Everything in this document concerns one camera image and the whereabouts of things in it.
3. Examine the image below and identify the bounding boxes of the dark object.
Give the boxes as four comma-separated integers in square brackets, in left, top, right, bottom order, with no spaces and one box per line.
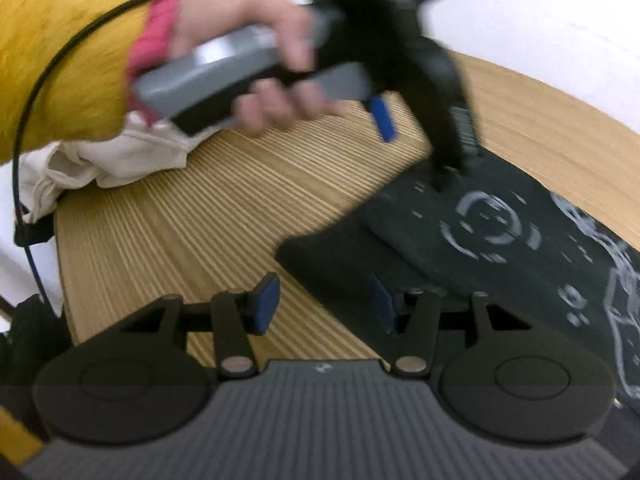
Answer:
[0,294,73,436]

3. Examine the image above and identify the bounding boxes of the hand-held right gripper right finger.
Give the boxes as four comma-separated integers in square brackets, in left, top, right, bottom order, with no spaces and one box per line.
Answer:
[369,274,532,377]

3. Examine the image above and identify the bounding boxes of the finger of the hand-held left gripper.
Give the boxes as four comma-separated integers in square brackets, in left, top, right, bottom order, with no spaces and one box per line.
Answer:
[366,94,402,144]
[400,40,483,193]

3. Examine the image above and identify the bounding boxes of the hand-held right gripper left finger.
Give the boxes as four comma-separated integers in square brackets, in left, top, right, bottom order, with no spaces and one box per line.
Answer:
[119,272,282,378]

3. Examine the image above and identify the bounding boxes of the black cable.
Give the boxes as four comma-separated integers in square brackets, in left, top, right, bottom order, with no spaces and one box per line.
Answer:
[11,0,302,313]

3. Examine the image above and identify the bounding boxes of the person's left hand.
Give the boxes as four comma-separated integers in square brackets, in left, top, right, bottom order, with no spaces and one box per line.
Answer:
[172,0,347,137]

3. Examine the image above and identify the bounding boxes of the white cloth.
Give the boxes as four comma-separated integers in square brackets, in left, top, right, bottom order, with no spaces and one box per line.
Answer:
[20,109,223,223]

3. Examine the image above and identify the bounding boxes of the black printed shirt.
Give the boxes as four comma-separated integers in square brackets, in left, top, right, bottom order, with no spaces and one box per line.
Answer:
[274,152,640,413]

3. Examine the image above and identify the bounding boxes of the person's yellow sweater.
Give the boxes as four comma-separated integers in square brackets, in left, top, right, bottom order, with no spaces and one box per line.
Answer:
[0,404,47,467]

